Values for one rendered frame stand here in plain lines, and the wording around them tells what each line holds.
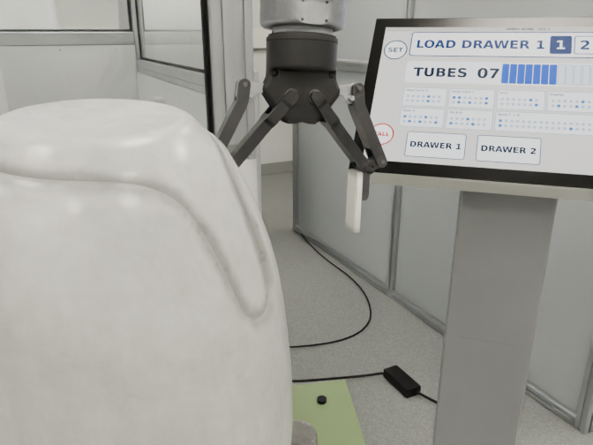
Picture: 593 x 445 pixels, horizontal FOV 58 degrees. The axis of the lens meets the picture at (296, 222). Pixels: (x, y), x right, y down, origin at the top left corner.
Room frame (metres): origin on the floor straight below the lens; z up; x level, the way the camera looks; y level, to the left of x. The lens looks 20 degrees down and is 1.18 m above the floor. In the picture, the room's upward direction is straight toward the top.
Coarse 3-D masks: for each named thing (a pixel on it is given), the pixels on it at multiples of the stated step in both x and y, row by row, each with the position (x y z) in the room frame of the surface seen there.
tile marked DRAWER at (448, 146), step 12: (408, 132) 0.88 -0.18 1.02; (420, 132) 0.87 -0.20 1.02; (432, 132) 0.87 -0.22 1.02; (444, 132) 0.86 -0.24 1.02; (408, 144) 0.86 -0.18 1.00; (420, 144) 0.86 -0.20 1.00; (432, 144) 0.85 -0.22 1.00; (444, 144) 0.85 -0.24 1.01; (456, 144) 0.84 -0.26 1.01; (408, 156) 0.85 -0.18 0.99; (420, 156) 0.84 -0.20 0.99; (432, 156) 0.84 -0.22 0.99; (444, 156) 0.83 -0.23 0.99; (456, 156) 0.83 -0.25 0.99
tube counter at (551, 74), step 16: (480, 64) 0.93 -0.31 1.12; (496, 64) 0.92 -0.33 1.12; (512, 64) 0.91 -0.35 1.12; (528, 64) 0.91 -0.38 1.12; (544, 64) 0.90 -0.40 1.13; (560, 64) 0.89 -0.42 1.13; (576, 64) 0.89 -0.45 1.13; (592, 64) 0.88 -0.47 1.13; (480, 80) 0.91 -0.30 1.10; (496, 80) 0.90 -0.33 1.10; (512, 80) 0.89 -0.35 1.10; (528, 80) 0.89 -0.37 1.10; (544, 80) 0.88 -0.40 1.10; (560, 80) 0.87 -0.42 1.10; (576, 80) 0.87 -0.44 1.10; (592, 80) 0.86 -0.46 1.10
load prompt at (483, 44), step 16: (416, 32) 1.00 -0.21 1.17; (432, 32) 1.00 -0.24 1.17; (448, 32) 0.99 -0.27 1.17; (464, 32) 0.98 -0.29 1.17; (480, 32) 0.97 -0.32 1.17; (496, 32) 0.96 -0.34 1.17; (512, 32) 0.95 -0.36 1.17; (528, 32) 0.95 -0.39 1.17; (544, 32) 0.94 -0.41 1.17; (560, 32) 0.93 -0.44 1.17; (576, 32) 0.92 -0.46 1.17; (592, 32) 0.92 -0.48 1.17; (416, 48) 0.98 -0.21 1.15; (432, 48) 0.97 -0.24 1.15; (448, 48) 0.97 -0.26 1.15; (464, 48) 0.96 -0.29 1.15; (480, 48) 0.95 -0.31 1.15; (496, 48) 0.94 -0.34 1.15; (512, 48) 0.93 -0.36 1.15; (528, 48) 0.93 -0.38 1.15; (544, 48) 0.92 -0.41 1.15; (560, 48) 0.91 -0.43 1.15; (576, 48) 0.91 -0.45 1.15; (592, 48) 0.90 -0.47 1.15
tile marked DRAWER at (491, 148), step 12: (480, 144) 0.83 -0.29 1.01; (492, 144) 0.83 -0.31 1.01; (504, 144) 0.82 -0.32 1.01; (516, 144) 0.82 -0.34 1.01; (528, 144) 0.81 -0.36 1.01; (540, 144) 0.81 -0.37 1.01; (480, 156) 0.82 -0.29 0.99; (492, 156) 0.81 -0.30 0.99; (504, 156) 0.81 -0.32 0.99; (516, 156) 0.80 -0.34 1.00; (528, 156) 0.80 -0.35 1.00; (540, 156) 0.80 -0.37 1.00
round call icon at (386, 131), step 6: (378, 126) 0.90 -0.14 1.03; (384, 126) 0.89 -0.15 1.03; (390, 126) 0.89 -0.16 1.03; (378, 132) 0.89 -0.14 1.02; (384, 132) 0.89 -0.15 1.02; (390, 132) 0.88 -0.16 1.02; (384, 138) 0.88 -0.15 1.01; (390, 138) 0.88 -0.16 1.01; (384, 144) 0.87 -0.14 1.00; (390, 144) 0.87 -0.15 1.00
